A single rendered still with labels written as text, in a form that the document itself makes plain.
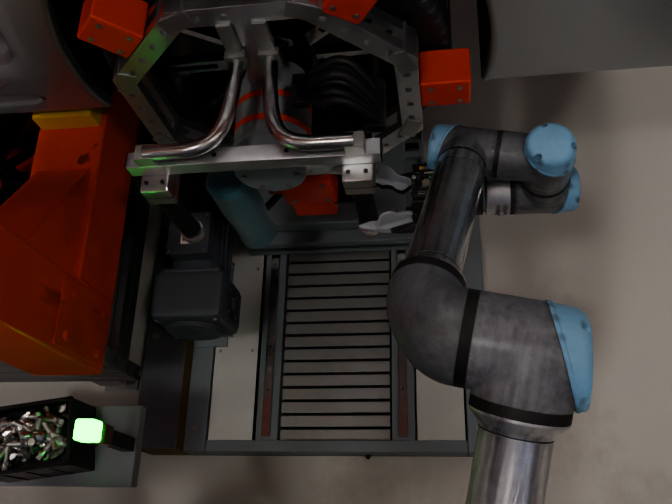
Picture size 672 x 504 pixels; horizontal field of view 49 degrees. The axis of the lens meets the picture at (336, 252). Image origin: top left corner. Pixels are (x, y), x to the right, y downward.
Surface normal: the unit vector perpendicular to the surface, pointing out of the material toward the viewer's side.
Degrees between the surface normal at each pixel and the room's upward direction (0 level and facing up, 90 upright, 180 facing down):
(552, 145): 0
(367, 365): 0
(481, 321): 5
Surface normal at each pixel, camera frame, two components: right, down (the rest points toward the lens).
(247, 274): -0.15, -0.39
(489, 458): -0.76, -0.14
